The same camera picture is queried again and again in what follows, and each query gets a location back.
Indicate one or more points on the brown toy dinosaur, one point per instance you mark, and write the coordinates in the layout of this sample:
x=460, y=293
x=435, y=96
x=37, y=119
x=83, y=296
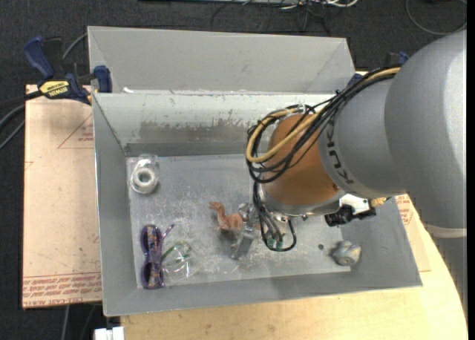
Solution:
x=231, y=221

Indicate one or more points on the grey white toy animal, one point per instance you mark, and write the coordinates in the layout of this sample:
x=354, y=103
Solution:
x=346, y=253

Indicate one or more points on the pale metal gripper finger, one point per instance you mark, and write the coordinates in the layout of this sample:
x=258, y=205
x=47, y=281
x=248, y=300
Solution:
x=243, y=245
x=247, y=211

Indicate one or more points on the grey metal bin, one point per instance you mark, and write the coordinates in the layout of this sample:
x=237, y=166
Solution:
x=193, y=182

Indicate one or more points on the purple sunglasses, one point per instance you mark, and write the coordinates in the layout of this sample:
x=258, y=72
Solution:
x=151, y=257

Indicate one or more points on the brown cardboard board red print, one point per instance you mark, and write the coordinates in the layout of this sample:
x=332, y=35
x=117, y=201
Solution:
x=59, y=201

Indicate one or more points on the clear glass cup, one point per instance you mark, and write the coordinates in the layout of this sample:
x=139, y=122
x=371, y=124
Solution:
x=177, y=258

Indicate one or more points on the black cylinder on white bracket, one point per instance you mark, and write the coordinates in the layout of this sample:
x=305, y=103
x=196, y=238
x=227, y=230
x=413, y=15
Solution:
x=347, y=214

